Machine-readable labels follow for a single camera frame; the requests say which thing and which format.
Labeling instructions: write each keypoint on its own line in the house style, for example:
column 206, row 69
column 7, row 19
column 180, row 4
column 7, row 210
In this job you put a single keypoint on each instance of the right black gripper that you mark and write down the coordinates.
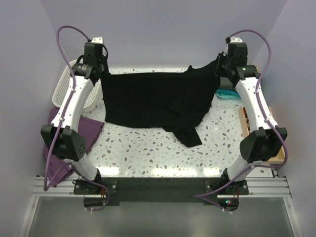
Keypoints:
column 222, row 57

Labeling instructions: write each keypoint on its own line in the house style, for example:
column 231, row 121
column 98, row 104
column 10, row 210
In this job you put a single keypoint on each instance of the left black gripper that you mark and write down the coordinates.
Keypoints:
column 106, row 69

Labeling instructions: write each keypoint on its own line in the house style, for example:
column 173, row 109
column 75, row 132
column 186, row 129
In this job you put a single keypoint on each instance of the black t shirt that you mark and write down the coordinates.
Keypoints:
column 176, row 102

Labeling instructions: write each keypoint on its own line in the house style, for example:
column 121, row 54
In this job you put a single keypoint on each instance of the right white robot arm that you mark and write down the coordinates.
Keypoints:
column 247, row 85

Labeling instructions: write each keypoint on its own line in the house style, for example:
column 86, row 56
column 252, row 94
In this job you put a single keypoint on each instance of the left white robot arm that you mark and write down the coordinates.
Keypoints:
column 61, row 136

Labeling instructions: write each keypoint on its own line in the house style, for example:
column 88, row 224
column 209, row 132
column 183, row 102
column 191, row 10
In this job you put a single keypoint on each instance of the grey folded t shirt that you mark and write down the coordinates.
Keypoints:
column 225, row 84

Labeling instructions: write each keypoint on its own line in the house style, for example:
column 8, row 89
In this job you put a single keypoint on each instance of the teal folded t shirt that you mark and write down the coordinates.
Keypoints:
column 227, row 94

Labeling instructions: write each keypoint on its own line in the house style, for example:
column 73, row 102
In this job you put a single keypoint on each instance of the white plastic basket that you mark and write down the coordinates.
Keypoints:
column 83, row 91

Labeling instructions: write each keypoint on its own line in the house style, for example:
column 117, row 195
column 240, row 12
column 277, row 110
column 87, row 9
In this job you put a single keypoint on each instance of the red patterned cloth in tray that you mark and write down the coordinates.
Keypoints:
column 246, row 119

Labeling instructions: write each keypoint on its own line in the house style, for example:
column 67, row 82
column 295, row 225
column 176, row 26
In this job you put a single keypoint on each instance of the wooden compartment tray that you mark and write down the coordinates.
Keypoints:
column 260, row 144

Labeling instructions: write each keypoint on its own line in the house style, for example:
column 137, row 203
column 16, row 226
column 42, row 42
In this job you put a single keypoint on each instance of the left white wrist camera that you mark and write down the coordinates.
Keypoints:
column 98, row 40

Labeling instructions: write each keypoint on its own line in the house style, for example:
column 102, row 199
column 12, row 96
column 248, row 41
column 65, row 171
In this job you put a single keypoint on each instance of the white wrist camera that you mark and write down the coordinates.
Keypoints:
column 98, row 40
column 229, row 40

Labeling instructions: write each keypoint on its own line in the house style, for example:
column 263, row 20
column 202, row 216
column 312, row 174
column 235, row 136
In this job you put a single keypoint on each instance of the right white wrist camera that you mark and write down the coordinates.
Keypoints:
column 229, row 40

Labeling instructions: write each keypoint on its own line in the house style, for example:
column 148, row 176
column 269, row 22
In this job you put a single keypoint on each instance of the aluminium rail frame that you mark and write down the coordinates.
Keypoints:
column 259, row 187

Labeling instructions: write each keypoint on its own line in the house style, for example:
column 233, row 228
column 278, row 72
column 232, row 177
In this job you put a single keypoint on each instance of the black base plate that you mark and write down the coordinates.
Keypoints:
column 172, row 190

